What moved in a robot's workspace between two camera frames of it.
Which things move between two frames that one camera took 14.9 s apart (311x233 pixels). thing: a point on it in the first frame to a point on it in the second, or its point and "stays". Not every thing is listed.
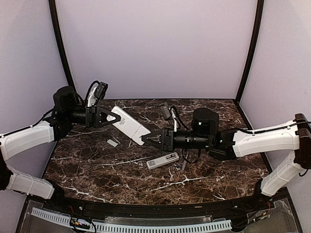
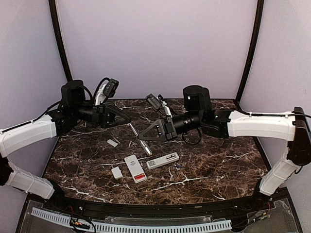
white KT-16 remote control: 162,160 stays
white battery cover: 142,131 to 116,173
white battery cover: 112,142 stays
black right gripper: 167,139 to 168,132
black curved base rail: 168,210 stays
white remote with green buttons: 129,125 to 135,168
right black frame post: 248,67 stays
